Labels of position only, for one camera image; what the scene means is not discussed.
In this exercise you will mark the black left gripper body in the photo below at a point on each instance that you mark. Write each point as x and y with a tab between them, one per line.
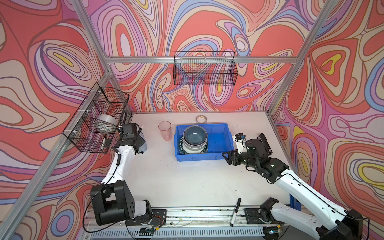
138	139

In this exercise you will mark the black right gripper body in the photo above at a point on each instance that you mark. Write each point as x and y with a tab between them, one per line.
242	158

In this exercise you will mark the white plate green lettered rim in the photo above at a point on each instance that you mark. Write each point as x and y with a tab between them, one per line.
187	152

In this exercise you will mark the grey purple bowl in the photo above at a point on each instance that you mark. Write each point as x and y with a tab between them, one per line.
200	147

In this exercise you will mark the dark blue ceramic bowl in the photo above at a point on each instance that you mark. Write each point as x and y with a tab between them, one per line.
195	135

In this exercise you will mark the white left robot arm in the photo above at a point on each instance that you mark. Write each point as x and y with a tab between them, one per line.
112	200

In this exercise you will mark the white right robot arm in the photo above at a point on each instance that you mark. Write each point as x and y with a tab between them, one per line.
327	220

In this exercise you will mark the blue plastic bin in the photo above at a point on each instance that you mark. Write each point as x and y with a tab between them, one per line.
219	138

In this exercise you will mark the black stapler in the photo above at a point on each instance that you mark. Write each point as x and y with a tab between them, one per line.
264	140

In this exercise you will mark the clear grey plastic cup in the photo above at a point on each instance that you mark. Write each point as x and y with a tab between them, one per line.
144	146

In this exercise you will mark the marker in left basket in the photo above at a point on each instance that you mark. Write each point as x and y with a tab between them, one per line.
103	142

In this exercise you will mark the white tape roll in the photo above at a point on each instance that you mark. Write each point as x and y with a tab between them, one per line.
106	123

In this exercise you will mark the pink translucent cup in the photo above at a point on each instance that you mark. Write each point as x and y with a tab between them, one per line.
165	128

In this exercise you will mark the blue handheld device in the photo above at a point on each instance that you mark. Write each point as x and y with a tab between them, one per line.
295	204

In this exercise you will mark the black wire basket left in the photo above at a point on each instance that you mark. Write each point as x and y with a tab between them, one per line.
81	131

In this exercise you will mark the black wire basket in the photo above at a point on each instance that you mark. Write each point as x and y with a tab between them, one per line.
81	131
205	68

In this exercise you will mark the black marker on rail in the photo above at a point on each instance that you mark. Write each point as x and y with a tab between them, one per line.
234	215

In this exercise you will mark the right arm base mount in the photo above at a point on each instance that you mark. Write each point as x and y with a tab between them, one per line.
262	214

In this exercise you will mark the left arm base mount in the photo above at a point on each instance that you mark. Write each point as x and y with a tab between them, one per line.
156	219

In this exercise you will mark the black wire basket back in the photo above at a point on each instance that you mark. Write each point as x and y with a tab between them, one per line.
205	68

